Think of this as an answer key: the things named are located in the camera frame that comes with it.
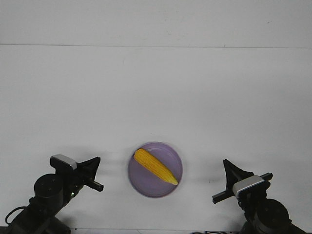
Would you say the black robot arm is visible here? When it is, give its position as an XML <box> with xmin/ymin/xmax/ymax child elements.
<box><xmin>212</xmin><ymin>159</ymin><xmax>305</xmax><ymax>234</ymax></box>
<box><xmin>0</xmin><ymin>154</ymin><xmax>104</xmax><ymax>234</ymax></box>

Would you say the black cable bottom edge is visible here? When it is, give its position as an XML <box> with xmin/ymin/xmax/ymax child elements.
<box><xmin>187</xmin><ymin>230</ymin><xmax>234</xmax><ymax>234</ymax></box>

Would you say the purple round plate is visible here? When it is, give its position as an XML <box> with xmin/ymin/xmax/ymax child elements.
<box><xmin>128</xmin><ymin>142</ymin><xmax>183</xmax><ymax>198</ymax></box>

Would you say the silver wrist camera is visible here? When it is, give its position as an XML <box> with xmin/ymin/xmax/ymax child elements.
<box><xmin>233</xmin><ymin>175</ymin><xmax>265</xmax><ymax>199</ymax></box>
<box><xmin>50</xmin><ymin>154</ymin><xmax>77</xmax><ymax>171</ymax></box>

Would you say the yellow corn cob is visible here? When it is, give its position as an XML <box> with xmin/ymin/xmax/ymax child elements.
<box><xmin>134</xmin><ymin>148</ymin><xmax>178</xmax><ymax>185</ymax></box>

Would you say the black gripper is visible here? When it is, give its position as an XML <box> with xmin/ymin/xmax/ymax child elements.
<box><xmin>212</xmin><ymin>159</ymin><xmax>273</xmax><ymax>204</ymax></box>
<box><xmin>73</xmin><ymin>157</ymin><xmax>104</xmax><ymax>195</ymax></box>

